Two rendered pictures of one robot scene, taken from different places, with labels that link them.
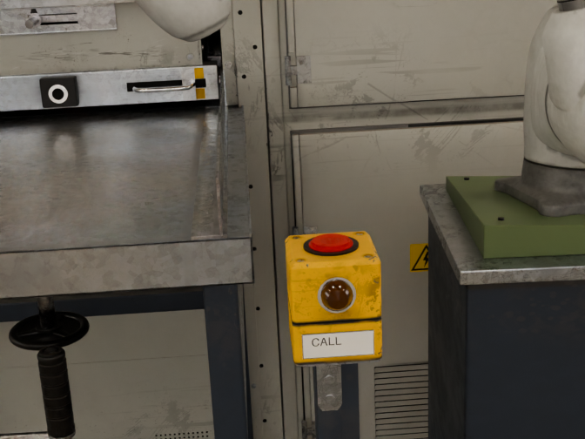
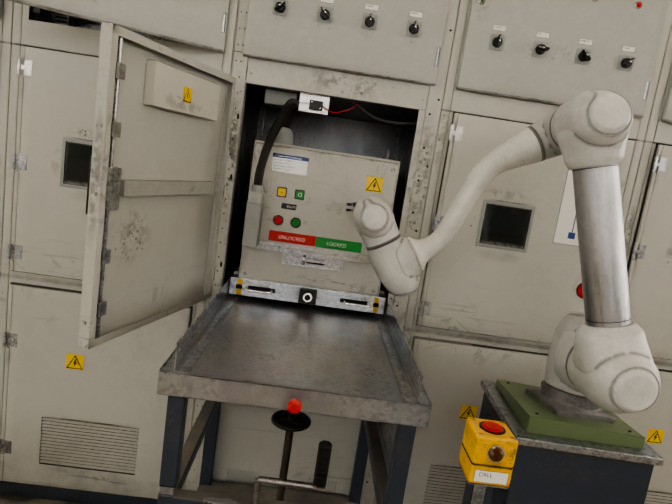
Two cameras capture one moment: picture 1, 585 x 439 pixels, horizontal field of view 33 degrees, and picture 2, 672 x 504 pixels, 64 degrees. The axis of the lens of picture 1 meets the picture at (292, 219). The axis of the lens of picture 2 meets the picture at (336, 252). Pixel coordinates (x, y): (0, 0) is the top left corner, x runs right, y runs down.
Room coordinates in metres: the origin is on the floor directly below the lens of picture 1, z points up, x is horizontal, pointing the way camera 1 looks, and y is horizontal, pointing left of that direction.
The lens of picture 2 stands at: (-0.16, 0.31, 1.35)
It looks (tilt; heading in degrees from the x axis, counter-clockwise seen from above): 9 degrees down; 0
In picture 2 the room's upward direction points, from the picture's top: 8 degrees clockwise
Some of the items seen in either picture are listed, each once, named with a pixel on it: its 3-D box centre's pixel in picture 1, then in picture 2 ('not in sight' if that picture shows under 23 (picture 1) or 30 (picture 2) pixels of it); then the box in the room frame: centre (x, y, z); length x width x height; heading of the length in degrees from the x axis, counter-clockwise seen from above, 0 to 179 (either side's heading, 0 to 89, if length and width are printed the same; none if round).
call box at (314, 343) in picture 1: (332, 296); (487, 451); (0.82, -0.03, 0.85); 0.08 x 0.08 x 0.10; 3
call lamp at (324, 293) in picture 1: (337, 297); (497, 455); (0.78, -0.04, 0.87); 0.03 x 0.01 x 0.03; 93
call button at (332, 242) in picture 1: (331, 248); (492, 429); (0.82, -0.03, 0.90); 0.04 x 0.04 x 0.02
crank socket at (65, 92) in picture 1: (59, 91); (307, 296); (1.65, 0.39, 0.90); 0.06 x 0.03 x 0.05; 93
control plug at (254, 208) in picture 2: not in sight; (253, 218); (1.59, 0.59, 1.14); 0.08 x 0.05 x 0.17; 3
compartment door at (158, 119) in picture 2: not in sight; (165, 190); (1.37, 0.82, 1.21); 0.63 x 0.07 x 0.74; 167
